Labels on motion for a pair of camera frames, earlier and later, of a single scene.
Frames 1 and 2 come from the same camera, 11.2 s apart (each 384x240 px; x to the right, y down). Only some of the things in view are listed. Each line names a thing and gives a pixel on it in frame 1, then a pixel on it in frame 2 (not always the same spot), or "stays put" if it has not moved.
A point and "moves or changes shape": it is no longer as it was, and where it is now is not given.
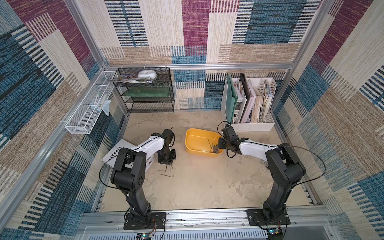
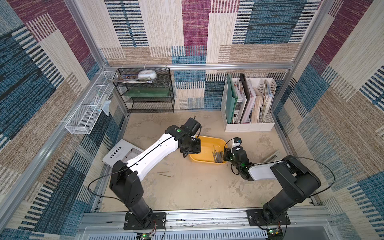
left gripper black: (170, 160) → (197, 149)
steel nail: (215, 148) → (218, 156)
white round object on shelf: (147, 74) stays put
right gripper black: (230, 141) → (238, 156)
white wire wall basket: (83, 119) stays put
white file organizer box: (254, 110) stays put
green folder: (231, 98) stays put
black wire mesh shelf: (145, 89) stays put
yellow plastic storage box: (202, 142) moves or changes shape
